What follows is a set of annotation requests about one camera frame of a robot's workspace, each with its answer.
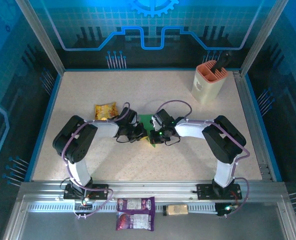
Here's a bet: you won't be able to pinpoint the green paper sheet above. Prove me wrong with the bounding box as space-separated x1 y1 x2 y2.
137 114 161 148

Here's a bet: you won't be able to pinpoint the black knife handle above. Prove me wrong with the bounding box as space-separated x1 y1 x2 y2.
212 51 232 75

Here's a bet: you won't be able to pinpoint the right control board with LED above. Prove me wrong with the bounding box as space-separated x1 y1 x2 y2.
216 203 238 218

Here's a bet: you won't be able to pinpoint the short aluminium side rail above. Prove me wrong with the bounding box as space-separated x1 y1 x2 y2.
232 70 275 182

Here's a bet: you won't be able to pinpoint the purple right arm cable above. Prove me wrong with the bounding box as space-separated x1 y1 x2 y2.
156 99 251 220

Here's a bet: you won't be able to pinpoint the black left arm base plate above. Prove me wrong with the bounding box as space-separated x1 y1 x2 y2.
63 183 109 201

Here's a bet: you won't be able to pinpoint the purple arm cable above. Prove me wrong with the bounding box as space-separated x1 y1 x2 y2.
62 101 131 220
156 99 251 220

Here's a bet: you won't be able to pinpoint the tan block with black cap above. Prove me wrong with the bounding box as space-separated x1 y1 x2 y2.
162 203 189 216

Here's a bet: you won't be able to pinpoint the purple snack bag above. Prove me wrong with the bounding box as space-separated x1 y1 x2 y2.
117 196 155 212
115 210 155 232

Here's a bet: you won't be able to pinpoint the grey metal shelf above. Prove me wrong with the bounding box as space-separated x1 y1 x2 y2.
2 199 296 240

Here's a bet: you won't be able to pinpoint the aluminium frame post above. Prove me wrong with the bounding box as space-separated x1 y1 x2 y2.
239 0 290 77
14 0 65 77

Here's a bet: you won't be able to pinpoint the long aluminium frame rail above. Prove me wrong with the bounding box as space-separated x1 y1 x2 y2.
16 180 288 204

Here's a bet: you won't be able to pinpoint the slotted grey cable duct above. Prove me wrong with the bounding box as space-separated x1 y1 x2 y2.
27 202 218 214

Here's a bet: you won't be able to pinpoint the control board with led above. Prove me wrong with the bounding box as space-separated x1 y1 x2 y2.
216 203 238 218
74 197 93 210

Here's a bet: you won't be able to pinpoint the yellow snack packet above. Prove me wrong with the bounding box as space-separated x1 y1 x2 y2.
94 101 118 121

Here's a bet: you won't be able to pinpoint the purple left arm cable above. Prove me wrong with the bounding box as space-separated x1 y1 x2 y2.
62 101 131 220

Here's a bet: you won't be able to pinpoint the left control board with LED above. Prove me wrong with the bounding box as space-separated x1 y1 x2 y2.
74 197 93 210

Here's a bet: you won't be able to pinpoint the beige knife holder orange top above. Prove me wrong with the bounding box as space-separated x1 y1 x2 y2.
191 59 228 105

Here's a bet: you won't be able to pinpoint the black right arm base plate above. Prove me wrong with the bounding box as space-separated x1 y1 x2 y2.
196 183 243 201

